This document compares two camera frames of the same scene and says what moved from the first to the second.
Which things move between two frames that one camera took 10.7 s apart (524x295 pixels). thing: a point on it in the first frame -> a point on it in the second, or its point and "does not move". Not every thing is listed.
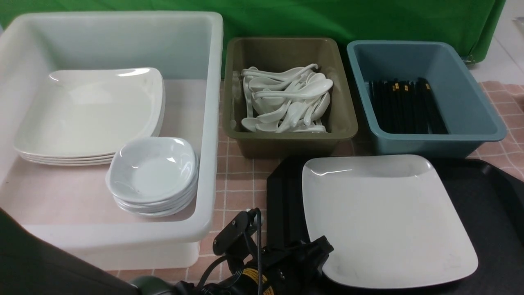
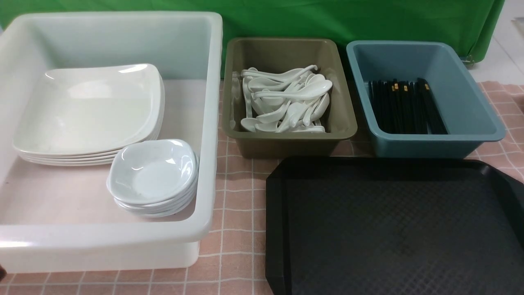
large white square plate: x=390 y=219 -> x=90 y=109
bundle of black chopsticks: x=406 y=107 does not move
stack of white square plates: x=81 y=117 does not move
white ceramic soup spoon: x=317 y=87 does not move
